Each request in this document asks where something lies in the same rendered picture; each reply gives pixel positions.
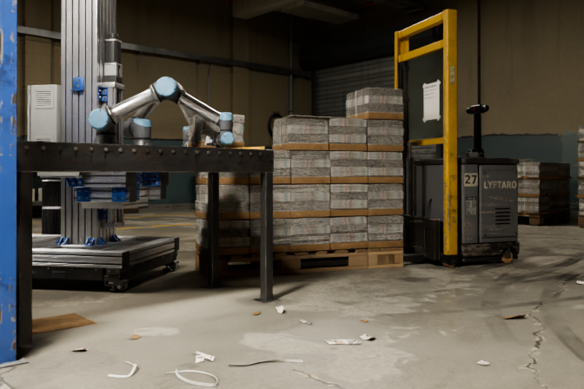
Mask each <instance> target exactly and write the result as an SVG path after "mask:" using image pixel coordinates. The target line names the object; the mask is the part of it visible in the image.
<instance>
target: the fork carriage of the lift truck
mask: <svg viewBox="0 0 584 389"><path fill-rule="evenodd" d="M400 215H401V216H404V223H403V236H402V237H403V250H405V251H407V254H423V255H424V258H426V259H430V260H440V259H441V220H440V219H437V218H430V217H423V216H415V215H408V214H400Z"/></svg>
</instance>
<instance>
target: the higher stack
mask: <svg viewBox="0 0 584 389"><path fill-rule="evenodd" d="M402 91H403V89H386V88H365V89H361V90H356V91H355V92H352V93H349V94H347V101H346V103H347V104H346V110H347V111H346V117H348V116H352V115H356V116H357V115H359V114H363V113H367V112H376V113H400V114H402V112H403V111H404V110H403V104H402V98H403V97H402V96H403V94H402V93H403V92H402ZM364 120H367V123H366V125H367V127H366V131H367V133H366V139H367V140H366V144H367V145H403V136H404V134H403V132H402V131H403V130H404V128H403V121H400V120H403V119H377V118H367V119H364ZM362 152H367V155H366V156H367V160H366V162H367V164H366V166H367V168H368V175H367V177H403V165H401V164H403V159H402V153H397V152H401V151H362ZM361 184H366V185H368V192H367V193H366V194H368V195H367V200H368V202H367V204H368V205H367V206H368V207H367V209H391V208H402V207H403V205H402V204H403V203H404V202H403V191H402V190H403V189H402V188H403V185H402V184H399V183H361ZM364 216H366V218H367V220H366V221H367V224H368V225H367V232H368V237H367V242H373V241H403V237H402V236H403V223H404V216H401V215H399V214H388V215H364ZM365 249H367V252H368V268H380V267H403V247H372V248H367V247H365Z"/></svg>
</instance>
